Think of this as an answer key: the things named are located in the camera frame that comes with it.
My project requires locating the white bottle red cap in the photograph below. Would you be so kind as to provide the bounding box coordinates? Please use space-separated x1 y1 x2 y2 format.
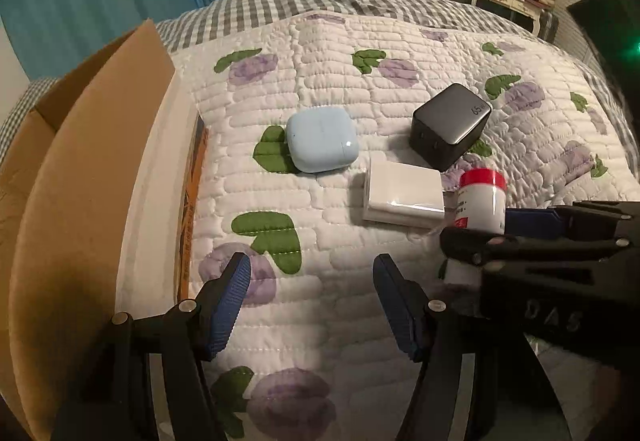
441 167 508 289

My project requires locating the brown cardboard box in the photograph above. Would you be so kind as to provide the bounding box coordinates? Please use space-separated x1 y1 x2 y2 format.
1 21 208 440

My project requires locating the black 65W charger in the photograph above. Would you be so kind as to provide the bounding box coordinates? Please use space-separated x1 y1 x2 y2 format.
409 84 491 172

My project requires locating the grey checkered bed sheet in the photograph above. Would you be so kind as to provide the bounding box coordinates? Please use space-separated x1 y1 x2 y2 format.
1 0 639 177

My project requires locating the light blue earbuds case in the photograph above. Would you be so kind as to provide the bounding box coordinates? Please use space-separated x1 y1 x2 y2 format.
286 106 359 174

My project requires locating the floral quilted blanket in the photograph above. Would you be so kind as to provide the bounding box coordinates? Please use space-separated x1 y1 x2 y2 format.
160 10 639 440

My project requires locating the white power adapter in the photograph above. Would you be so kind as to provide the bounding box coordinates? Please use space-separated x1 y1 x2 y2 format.
363 160 445 229

